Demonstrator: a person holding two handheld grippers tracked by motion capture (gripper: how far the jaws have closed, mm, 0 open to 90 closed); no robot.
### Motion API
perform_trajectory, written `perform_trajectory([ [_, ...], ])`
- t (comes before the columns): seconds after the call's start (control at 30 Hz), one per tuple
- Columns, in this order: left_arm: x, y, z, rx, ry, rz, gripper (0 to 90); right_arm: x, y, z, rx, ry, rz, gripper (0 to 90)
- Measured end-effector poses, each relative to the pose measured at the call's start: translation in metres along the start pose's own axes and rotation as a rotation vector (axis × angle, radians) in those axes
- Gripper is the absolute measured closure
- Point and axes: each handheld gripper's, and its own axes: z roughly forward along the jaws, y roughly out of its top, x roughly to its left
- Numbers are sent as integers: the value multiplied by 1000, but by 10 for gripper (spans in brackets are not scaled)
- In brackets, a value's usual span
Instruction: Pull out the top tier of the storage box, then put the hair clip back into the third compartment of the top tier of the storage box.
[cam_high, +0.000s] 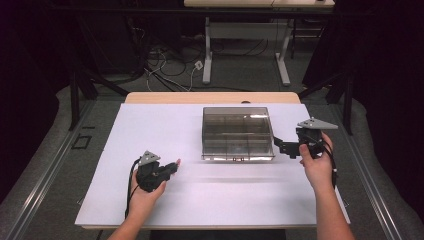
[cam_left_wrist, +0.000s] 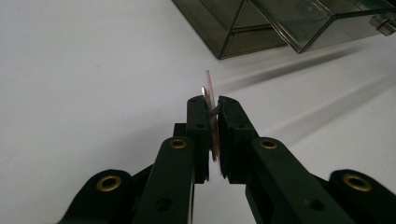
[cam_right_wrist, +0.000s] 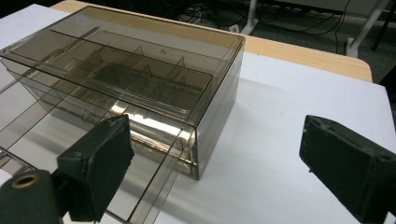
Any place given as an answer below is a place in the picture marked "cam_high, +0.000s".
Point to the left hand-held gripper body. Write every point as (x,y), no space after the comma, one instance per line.
(150,173)

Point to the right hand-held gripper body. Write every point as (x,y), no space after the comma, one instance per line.
(311,136)

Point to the pink striped fish toy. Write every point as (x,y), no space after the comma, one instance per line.
(178,162)

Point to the smoky clear drawer cabinet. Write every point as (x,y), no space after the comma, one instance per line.
(237,133)

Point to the person's left hand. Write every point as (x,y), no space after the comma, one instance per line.
(145,198)

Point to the person's right hand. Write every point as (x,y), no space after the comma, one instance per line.
(318,170)

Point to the white table cover sheet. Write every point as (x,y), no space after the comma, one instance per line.
(200,193)

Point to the black metal stand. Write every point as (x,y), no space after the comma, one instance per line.
(348,100)
(75,96)

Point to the dark curtain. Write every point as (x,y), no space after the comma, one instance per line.
(390,83)
(26,83)

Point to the white power adapter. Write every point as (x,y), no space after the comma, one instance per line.
(199,65)

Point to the white-legged desk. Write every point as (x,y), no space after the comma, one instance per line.
(246,30)

